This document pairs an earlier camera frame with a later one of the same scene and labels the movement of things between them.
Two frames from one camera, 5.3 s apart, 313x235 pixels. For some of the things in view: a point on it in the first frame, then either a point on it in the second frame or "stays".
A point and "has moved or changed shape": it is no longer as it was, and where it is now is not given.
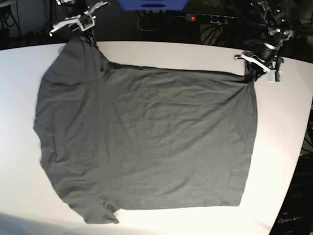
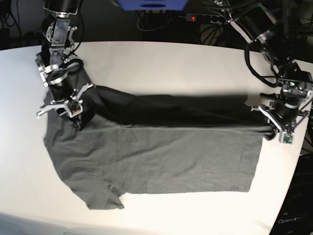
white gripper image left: (85, 21) to (72, 107)
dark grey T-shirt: (115, 137) has moved or changed shape
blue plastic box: (153, 5) stays
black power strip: (209, 18) stays
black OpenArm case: (295, 217) stays
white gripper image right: (256, 68) to (287, 129)
